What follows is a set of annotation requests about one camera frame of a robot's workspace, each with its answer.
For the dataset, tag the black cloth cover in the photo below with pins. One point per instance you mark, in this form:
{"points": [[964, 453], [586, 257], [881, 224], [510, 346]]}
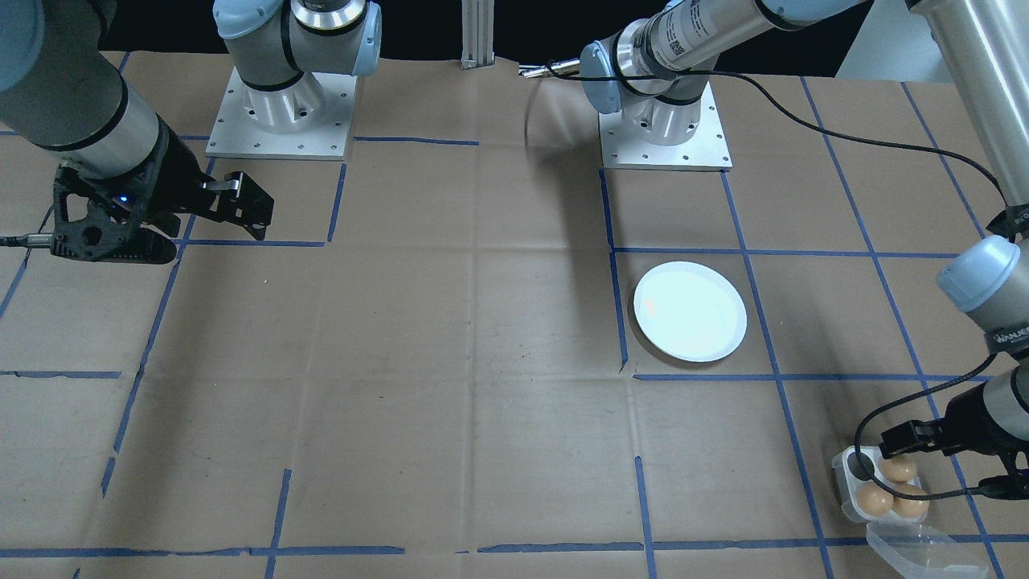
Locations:
{"points": [[418, 28]]}

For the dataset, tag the white round plate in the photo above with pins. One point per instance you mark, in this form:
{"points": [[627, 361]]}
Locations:
{"points": [[691, 314]]}

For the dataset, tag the white square base plate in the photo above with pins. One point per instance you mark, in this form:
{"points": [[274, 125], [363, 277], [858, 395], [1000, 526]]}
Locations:
{"points": [[627, 157], [233, 141]]}

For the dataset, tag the clear plastic egg box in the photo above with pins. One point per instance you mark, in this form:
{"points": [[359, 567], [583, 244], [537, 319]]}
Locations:
{"points": [[842, 486]]}

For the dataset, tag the brown egg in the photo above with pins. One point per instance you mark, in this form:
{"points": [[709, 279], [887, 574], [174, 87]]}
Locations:
{"points": [[900, 469], [912, 503], [874, 501]]}

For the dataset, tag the silver metal connector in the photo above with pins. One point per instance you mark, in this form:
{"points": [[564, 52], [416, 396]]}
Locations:
{"points": [[540, 71]]}

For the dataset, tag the aluminium frame post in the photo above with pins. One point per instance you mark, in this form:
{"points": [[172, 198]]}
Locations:
{"points": [[477, 36]]}

